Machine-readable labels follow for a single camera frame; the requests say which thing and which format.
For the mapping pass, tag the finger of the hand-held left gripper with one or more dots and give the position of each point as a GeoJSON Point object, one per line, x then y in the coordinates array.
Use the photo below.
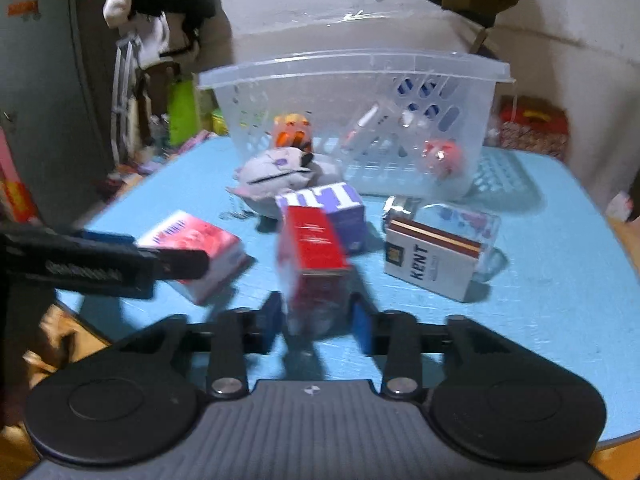
{"type": "Point", "coordinates": [107, 237]}
{"type": "Point", "coordinates": [180, 263]}

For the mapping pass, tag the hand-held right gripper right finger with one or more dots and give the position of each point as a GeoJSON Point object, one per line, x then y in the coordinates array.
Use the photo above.
{"type": "Point", "coordinates": [361, 324]}

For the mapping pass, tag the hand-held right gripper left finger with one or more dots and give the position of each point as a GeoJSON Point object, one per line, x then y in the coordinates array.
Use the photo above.
{"type": "Point", "coordinates": [271, 321]}

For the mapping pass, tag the red cigarette box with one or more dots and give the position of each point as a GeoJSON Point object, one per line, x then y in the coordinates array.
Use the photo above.
{"type": "Point", "coordinates": [312, 250]}

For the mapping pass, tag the clear plastic basket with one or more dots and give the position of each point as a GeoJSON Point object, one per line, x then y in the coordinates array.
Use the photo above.
{"type": "Point", "coordinates": [360, 110]}

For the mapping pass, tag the pink tissue packet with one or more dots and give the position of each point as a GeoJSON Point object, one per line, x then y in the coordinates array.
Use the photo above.
{"type": "Point", "coordinates": [205, 245]}

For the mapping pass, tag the white cigarette box maroon stripe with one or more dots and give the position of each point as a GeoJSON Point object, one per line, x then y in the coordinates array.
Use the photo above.
{"type": "Point", "coordinates": [432, 265]}

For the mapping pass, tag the red and yellow box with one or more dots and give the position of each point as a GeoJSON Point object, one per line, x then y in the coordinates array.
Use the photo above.
{"type": "Point", "coordinates": [14, 190]}

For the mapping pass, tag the purple and white box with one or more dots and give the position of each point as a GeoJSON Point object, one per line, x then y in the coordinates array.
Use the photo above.
{"type": "Point", "coordinates": [345, 210]}

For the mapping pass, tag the grey plush toy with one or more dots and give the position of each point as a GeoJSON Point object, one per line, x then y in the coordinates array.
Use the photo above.
{"type": "Point", "coordinates": [280, 172]}

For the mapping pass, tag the white metal rack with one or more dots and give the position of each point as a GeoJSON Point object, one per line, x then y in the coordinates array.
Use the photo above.
{"type": "Point", "coordinates": [124, 95]}

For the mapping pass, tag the green bag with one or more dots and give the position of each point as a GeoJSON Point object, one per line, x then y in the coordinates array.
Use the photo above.
{"type": "Point", "coordinates": [182, 110]}

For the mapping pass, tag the grey metal cabinet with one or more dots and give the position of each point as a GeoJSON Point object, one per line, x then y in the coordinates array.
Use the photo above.
{"type": "Point", "coordinates": [45, 100]}

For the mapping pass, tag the orange toy figure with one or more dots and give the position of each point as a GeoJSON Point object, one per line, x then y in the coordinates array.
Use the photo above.
{"type": "Point", "coordinates": [292, 132]}

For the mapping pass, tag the red and white toy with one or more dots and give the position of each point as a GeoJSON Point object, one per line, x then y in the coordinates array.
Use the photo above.
{"type": "Point", "coordinates": [442, 156]}

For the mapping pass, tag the white pen with red tip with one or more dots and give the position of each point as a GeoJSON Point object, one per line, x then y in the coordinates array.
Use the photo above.
{"type": "Point", "coordinates": [364, 124]}

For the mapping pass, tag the red patterned gift box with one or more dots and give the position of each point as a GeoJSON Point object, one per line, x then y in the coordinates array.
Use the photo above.
{"type": "Point", "coordinates": [534, 127]}

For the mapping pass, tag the white paper packet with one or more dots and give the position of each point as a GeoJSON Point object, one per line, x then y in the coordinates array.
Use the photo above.
{"type": "Point", "coordinates": [620, 206]}

